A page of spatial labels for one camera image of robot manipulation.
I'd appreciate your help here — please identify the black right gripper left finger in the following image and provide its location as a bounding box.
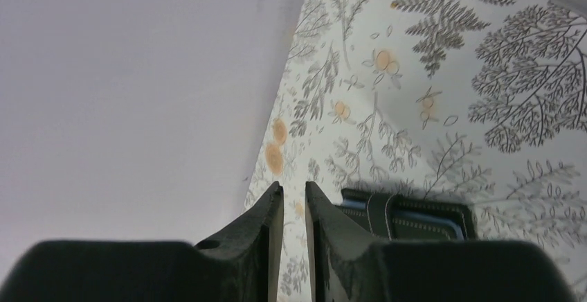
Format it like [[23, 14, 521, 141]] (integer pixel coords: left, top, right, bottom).
[[1, 182, 284, 301]]

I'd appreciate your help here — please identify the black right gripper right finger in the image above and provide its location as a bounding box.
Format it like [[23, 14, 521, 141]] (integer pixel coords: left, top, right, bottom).
[[305, 181, 575, 301]]

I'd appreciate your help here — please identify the black leather card holder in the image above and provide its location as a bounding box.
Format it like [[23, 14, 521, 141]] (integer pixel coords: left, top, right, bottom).
[[336, 188, 478, 241]]

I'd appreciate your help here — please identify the floral table mat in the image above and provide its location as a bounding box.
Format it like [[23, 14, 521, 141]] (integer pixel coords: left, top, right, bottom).
[[245, 0, 586, 301]]

